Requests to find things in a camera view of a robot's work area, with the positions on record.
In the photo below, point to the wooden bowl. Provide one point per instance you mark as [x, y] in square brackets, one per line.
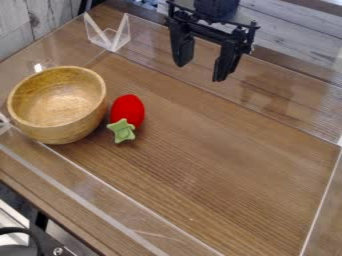
[57, 105]

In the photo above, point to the clear acrylic corner bracket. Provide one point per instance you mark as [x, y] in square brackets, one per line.
[108, 38]

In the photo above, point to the clear acrylic tray wall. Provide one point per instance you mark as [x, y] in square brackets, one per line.
[108, 220]

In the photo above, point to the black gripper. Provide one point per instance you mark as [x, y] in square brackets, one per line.
[213, 19]

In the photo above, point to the red plush tomato green stem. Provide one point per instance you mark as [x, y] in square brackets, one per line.
[125, 117]

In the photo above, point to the black table leg bracket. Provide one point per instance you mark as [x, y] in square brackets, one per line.
[54, 240]

